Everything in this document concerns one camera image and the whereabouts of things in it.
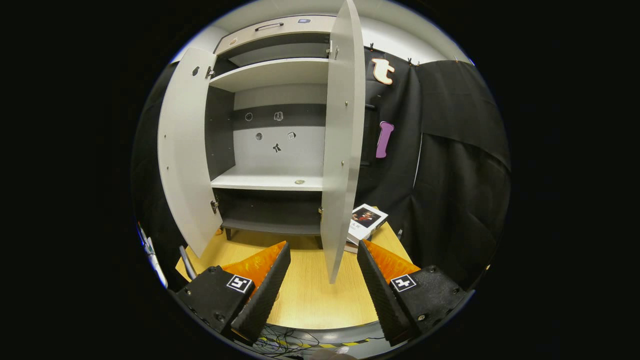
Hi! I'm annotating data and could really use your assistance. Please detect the yellow black floor tape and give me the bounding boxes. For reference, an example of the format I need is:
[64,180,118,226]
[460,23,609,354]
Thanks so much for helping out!
[255,337,373,349]

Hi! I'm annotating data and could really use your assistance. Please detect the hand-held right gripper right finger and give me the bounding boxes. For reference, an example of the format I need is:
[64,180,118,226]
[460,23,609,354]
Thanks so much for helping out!
[356,239,475,347]

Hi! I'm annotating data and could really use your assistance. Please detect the grey cabinet drawer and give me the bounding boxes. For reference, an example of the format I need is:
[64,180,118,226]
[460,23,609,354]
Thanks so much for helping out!
[214,15,337,55]

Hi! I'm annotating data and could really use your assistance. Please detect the grey cabinet door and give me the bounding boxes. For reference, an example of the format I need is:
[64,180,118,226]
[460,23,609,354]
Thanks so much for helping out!
[320,0,367,285]
[157,46,223,258]

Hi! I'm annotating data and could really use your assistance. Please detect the grey cabinet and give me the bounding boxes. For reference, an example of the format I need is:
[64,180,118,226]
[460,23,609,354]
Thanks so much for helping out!
[205,14,337,249]

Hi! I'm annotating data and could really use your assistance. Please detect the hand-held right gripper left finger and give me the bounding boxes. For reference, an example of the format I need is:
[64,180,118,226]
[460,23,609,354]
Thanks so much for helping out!
[172,241,292,346]

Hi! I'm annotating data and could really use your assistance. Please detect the black floor cables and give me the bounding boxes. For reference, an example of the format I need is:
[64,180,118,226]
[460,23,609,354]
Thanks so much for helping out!
[250,325,386,359]

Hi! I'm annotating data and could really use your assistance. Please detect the white picture-cover book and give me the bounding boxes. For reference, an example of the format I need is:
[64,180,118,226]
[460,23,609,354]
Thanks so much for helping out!
[347,203,389,246]

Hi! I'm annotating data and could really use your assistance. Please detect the grey metal rod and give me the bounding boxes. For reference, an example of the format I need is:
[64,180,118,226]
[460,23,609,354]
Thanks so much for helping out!
[179,245,197,281]

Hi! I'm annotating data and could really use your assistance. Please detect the black backdrop cloth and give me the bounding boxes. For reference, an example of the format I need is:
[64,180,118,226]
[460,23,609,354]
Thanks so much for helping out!
[131,47,512,291]

